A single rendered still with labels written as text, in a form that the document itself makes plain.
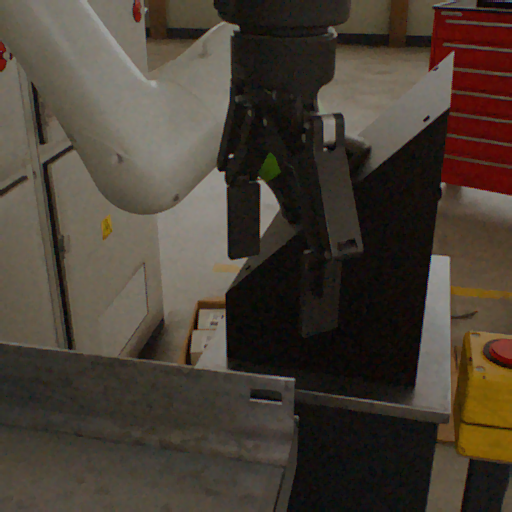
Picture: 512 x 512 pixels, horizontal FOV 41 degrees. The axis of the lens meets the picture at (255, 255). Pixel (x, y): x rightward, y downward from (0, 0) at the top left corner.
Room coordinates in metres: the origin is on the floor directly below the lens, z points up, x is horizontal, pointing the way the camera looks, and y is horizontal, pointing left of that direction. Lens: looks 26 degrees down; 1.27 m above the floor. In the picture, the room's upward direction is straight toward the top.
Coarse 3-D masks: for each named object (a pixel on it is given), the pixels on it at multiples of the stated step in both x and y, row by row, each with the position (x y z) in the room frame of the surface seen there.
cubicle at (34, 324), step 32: (0, 64) 1.29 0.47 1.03; (0, 96) 1.28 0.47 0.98; (0, 128) 1.26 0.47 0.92; (0, 160) 1.24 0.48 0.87; (0, 192) 1.25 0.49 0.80; (32, 192) 1.34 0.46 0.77; (0, 224) 1.21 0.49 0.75; (32, 224) 1.32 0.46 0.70; (0, 256) 1.19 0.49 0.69; (32, 256) 1.30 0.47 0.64; (0, 288) 1.18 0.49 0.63; (32, 288) 1.28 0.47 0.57; (0, 320) 1.16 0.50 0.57; (32, 320) 1.26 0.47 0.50
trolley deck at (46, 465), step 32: (0, 448) 0.48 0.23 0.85; (32, 448) 0.48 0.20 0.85; (64, 448) 0.48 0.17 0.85; (96, 448) 0.48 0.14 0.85; (128, 448) 0.48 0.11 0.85; (0, 480) 0.44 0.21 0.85; (32, 480) 0.44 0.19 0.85; (64, 480) 0.44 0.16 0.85; (96, 480) 0.44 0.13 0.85; (128, 480) 0.44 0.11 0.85; (160, 480) 0.44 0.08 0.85; (192, 480) 0.44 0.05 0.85; (224, 480) 0.44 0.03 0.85; (256, 480) 0.44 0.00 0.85; (288, 480) 0.47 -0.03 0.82
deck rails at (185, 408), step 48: (0, 384) 0.55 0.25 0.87; (48, 384) 0.54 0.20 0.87; (96, 384) 0.53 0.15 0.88; (144, 384) 0.52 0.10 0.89; (192, 384) 0.51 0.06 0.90; (240, 384) 0.50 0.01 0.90; (288, 384) 0.49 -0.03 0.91; (96, 432) 0.50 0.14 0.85; (144, 432) 0.50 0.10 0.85; (192, 432) 0.50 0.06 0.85; (240, 432) 0.50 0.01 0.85; (288, 432) 0.49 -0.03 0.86
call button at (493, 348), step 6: (498, 342) 0.56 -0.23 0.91; (504, 342) 0.56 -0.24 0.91; (510, 342) 0.56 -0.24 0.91; (492, 348) 0.55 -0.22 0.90; (498, 348) 0.55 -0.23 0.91; (504, 348) 0.55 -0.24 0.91; (510, 348) 0.55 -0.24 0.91; (492, 354) 0.54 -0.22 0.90; (498, 354) 0.54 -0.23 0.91; (504, 354) 0.54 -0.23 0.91; (510, 354) 0.54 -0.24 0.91; (504, 360) 0.53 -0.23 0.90; (510, 360) 0.53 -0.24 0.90
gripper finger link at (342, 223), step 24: (312, 120) 0.44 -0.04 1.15; (336, 120) 0.45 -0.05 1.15; (312, 144) 0.44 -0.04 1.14; (336, 144) 0.45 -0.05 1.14; (312, 168) 0.44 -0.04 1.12; (336, 168) 0.44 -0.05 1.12; (336, 192) 0.43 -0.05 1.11; (336, 216) 0.43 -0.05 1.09; (336, 240) 0.42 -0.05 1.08; (360, 240) 0.43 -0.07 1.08
